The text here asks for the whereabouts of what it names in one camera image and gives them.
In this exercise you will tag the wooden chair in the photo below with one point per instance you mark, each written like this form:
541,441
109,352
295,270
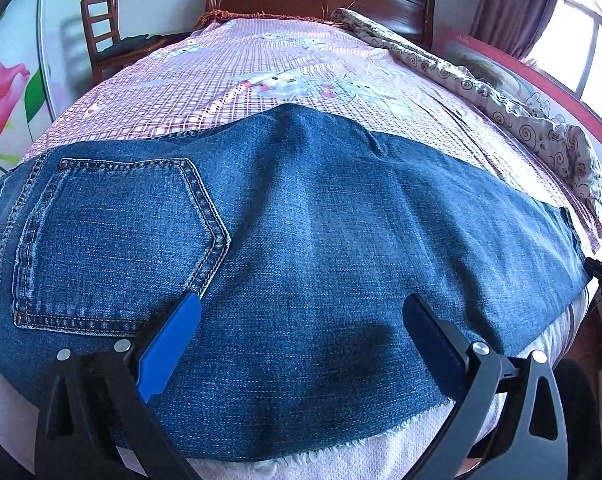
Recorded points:
106,35

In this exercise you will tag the pink checked bed sheet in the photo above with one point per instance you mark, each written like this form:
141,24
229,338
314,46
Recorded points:
281,80

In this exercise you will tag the window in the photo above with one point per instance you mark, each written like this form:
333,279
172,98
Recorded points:
578,35

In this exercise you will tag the blue denim pants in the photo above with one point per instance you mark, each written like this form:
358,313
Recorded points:
301,240

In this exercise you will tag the flower print wardrobe door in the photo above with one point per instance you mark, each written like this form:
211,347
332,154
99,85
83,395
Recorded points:
8,70

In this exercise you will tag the dark cloth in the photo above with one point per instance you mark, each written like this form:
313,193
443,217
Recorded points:
131,44

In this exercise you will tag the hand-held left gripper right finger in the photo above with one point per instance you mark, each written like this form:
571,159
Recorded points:
426,335

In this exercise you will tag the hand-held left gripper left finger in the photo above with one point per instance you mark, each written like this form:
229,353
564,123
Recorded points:
173,332

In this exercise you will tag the pink cartoon pillow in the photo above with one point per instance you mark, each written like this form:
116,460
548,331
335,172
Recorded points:
526,90

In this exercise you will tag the purple curtain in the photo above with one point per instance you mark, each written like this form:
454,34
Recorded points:
516,5

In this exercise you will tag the floral patterned quilt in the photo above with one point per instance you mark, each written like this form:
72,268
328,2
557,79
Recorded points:
521,110

